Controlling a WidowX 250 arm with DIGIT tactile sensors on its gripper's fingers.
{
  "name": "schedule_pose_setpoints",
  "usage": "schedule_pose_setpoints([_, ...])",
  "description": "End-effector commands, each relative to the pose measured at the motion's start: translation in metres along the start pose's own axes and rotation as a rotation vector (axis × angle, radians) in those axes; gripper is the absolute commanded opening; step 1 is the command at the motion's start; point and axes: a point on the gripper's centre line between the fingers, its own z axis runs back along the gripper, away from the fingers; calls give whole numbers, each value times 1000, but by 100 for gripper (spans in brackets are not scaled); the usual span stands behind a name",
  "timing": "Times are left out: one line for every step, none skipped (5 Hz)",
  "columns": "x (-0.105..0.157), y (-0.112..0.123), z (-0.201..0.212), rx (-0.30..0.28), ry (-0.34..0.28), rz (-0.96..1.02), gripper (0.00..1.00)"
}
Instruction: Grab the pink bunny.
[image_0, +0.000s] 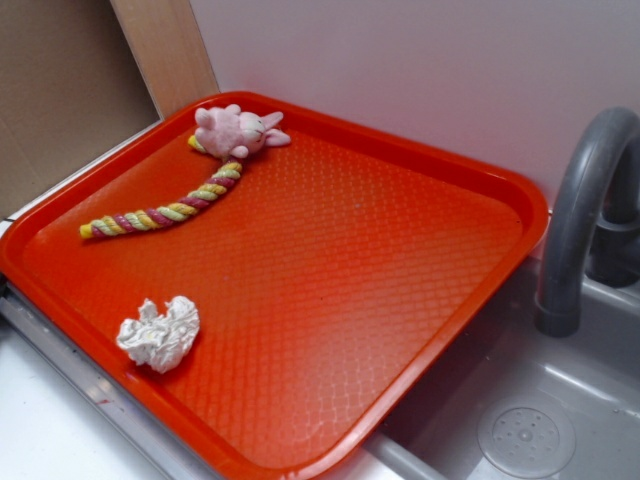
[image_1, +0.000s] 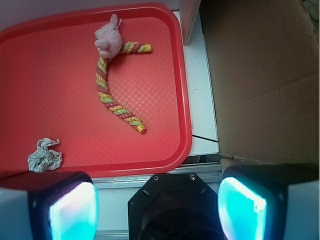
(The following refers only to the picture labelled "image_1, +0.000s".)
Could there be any brown cardboard box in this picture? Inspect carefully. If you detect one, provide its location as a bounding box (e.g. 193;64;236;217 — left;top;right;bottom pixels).
200;0;320;164

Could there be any twisted multicolour rope toy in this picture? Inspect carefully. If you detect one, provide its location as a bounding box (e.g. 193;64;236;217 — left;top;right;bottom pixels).
95;42;153;134

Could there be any crumpled grey paper ball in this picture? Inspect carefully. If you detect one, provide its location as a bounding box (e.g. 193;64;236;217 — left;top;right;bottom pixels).
27;137;63;173

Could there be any pink plush bunny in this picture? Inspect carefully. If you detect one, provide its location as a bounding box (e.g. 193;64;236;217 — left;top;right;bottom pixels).
94;13;123;59

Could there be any red plastic tray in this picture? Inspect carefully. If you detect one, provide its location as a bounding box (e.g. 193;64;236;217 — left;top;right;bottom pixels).
0;3;192;178

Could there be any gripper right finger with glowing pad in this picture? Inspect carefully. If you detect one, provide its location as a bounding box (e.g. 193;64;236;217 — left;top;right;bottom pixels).
218;163;320;240

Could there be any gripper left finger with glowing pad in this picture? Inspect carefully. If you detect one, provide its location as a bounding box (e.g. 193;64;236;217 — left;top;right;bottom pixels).
0;171;99;240

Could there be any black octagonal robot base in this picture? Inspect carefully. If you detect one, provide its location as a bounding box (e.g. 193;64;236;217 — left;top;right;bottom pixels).
127;173;224;240

